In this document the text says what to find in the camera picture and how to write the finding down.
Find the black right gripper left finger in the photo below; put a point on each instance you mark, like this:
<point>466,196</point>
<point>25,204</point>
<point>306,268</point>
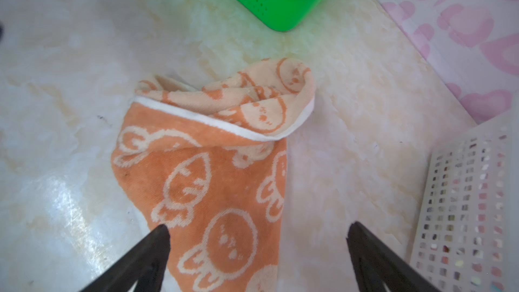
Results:
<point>141,269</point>

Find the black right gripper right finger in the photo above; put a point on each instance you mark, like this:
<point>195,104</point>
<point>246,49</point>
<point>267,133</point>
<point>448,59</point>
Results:
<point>377,268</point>

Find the peach patterned towel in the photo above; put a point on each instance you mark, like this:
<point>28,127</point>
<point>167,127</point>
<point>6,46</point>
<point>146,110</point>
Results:
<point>211,165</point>

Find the white plastic basket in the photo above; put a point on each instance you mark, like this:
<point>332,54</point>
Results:
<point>467,233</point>

